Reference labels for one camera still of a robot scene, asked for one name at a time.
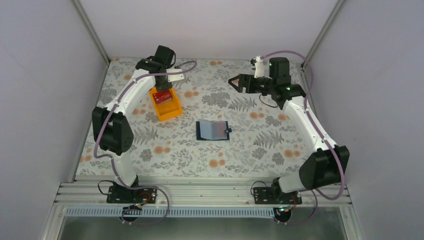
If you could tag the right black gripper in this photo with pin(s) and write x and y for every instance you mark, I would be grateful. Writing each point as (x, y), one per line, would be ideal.
(243, 77)

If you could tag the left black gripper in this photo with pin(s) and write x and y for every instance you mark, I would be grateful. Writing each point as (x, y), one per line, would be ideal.
(161, 87)

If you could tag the red credit card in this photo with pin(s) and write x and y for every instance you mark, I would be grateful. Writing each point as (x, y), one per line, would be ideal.
(162, 96)

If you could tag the blue card holder wallet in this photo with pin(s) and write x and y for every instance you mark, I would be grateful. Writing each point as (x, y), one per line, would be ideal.
(212, 130)

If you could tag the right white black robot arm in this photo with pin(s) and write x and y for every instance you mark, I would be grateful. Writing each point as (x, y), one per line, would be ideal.
(327, 160)

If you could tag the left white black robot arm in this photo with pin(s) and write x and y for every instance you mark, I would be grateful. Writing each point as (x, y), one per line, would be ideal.
(111, 128)

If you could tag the orange plastic bin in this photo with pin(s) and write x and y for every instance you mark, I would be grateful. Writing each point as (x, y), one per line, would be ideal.
(169, 109)

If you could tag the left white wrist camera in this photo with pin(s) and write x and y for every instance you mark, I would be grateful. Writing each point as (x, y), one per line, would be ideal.
(175, 74)

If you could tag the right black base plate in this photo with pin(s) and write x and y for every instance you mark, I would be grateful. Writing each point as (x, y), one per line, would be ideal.
(268, 196)

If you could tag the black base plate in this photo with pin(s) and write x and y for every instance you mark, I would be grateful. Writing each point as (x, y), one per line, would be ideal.
(118, 194)
(268, 196)

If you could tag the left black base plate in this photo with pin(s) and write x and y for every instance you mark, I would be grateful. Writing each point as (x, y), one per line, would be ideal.
(118, 194)

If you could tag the aluminium mounting rail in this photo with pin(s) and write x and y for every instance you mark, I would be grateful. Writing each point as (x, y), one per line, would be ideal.
(181, 191)

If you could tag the grey slotted cable duct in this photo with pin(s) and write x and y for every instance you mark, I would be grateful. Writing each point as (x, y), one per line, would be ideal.
(173, 212)

